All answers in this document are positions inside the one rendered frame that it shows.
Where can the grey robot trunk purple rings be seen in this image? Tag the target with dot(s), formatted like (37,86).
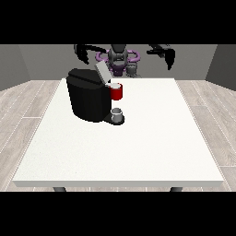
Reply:
(118,56)

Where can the pale grey machine lid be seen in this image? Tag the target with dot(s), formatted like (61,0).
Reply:
(103,72)

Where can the black coffee machine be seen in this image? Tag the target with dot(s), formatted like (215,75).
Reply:
(89,98)

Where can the small grey cup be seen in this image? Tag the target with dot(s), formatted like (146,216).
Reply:
(116,115)

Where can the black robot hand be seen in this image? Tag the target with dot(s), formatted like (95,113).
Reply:
(169,55)
(81,51)

